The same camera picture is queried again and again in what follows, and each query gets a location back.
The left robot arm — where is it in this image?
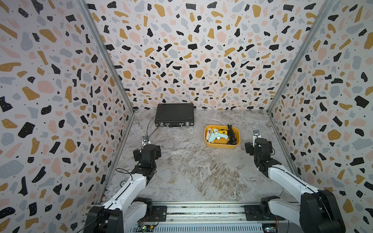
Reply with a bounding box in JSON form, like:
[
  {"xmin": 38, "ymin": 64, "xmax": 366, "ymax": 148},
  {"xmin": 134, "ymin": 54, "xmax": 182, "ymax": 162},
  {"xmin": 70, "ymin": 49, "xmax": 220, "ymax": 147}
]
[{"xmin": 78, "ymin": 144, "xmax": 161, "ymax": 233}]

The mint green hot glue gun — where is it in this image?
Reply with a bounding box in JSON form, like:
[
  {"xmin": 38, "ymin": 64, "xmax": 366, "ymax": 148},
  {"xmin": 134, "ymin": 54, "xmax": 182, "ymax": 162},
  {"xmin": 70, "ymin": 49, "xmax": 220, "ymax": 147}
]
[{"xmin": 208, "ymin": 129, "xmax": 229, "ymax": 143}]

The white hot glue gun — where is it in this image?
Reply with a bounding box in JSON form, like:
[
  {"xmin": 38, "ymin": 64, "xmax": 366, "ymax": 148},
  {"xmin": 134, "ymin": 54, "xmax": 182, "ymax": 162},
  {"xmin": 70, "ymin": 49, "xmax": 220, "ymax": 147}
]
[{"xmin": 206, "ymin": 128, "xmax": 212, "ymax": 141}]

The black briefcase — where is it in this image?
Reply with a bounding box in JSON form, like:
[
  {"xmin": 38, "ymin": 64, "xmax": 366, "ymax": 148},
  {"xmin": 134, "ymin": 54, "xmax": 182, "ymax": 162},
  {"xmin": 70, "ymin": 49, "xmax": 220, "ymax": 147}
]
[{"xmin": 154, "ymin": 103, "xmax": 195, "ymax": 128}]

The yellow plastic storage box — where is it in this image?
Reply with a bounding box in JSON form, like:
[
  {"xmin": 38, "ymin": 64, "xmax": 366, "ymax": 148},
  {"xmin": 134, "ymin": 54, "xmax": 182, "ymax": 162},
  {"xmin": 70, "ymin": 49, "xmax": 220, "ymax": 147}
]
[{"xmin": 204, "ymin": 125, "xmax": 241, "ymax": 149}]

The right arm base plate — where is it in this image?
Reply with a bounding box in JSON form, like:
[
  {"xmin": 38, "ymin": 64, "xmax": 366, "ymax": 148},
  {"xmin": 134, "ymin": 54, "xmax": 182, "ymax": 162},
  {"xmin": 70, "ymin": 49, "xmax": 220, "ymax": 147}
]
[{"xmin": 244, "ymin": 204, "xmax": 285, "ymax": 221}]

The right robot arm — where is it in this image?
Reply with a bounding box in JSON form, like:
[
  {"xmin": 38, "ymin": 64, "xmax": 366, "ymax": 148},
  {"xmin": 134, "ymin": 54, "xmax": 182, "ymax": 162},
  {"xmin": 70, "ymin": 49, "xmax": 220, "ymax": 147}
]
[{"xmin": 245, "ymin": 136, "xmax": 346, "ymax": 233}]

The round metal floor disc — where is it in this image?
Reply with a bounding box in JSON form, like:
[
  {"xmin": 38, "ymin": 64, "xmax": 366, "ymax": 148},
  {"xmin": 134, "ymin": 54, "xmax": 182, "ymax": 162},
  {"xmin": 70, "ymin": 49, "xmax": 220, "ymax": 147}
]
[{"xmin": 120, "ymin": 181, "xmax": 128, "ymax": 187}]

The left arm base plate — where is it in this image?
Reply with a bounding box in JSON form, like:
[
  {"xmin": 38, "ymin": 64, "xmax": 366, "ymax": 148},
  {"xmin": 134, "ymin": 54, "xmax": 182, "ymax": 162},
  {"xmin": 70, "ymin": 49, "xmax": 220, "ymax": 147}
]
[{"xmin": 135, "ymin": 205, "xmax": 168, "ymax": 223}]

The yellow hot glue gun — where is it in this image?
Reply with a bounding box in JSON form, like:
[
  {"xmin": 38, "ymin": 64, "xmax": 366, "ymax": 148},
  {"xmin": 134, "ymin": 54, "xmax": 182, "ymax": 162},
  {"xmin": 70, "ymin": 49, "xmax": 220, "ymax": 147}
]
[{"xmin": 214, "ymin": 130, "xmax": 229, "ymax": 144}]

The aluminium mounting rail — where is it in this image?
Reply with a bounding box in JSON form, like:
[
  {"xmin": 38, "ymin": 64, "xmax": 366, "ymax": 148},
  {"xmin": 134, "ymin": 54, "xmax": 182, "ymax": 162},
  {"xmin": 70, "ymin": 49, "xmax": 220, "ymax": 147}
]
[{"xmin": 81, "ymin": 201, "xmax": 330, "ymax": 233}]

